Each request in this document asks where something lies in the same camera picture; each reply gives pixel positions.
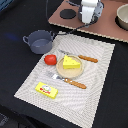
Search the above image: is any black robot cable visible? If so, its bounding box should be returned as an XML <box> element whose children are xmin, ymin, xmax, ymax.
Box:
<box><xmin>44</xmin><ymin>0</ymin><xmax>98</xmax><ymax>38</ymax></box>

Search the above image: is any beige woven placemat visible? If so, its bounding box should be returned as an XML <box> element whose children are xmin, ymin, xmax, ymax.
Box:
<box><xmin>15</xmin><ymin>34</ymin><xmax>115</xmax><ymax>128</ymax></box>

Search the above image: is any red toy tomato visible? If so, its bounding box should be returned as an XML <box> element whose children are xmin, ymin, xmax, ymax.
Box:
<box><xmin>44</xmin><ymin>54</ymin><xmax>57</xmax><ymax>65</ymax></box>

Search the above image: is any yellow butter box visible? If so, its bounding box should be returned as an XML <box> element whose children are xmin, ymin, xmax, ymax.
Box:
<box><xmin>35</xmin><ymin>82</ymin><xmax>58</xmax><ymax>99</ymax></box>

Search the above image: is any pink toy stove board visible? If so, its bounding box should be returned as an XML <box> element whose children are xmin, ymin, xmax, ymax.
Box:
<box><xmin>49</xmin><ymin>0</ymin><xmax>128</xmax><ymax>42</ymax></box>

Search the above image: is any black stove burner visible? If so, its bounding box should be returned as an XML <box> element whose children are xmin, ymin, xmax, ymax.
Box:
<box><xmin>60</xmin><ymin>9</ymin><xmax>76</xmax><ymax>19</ymax></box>

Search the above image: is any beige bowl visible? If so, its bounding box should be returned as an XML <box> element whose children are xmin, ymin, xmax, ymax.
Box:
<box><xmin>117</xmin><ymin>4</ymin><xmax>128</xmax><ymax>30</ymax></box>

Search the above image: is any grey pot with handle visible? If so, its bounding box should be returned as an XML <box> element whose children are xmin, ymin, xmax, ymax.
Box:
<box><xmin>23</xmin><ymin>30</ymin><xmax>55</xmax><ymax>54</ymax></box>

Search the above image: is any wooden handled fork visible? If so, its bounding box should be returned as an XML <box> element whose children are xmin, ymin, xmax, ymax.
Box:
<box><xmin>46</xmin><ymin>71</ymin><xmax>86</xmax><ymax>89</ymax></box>

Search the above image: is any yellow cheese wedge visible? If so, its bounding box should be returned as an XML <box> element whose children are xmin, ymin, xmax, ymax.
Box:
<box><xmin>63</xmin><ymin>55</ymin><xmax>80</xmax><ymax>69</ymax></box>

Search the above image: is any wooden handled knife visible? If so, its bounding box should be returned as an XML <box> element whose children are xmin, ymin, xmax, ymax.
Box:
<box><xmin>58</xmin><ymin>49</ymin><xmax>98</xmax><ymax>63</ymax></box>

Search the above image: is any round wooden plate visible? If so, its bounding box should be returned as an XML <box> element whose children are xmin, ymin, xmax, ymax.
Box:
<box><xmin>56</xmin><ymin>55</ymin><xmax>84</xmax><ymax>79</ymax></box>

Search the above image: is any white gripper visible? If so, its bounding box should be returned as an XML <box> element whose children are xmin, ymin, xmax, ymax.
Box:
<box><xmin>80</xmin><ymin>0</ymin><xmax>104</xmax><ymax>24</ymax></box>

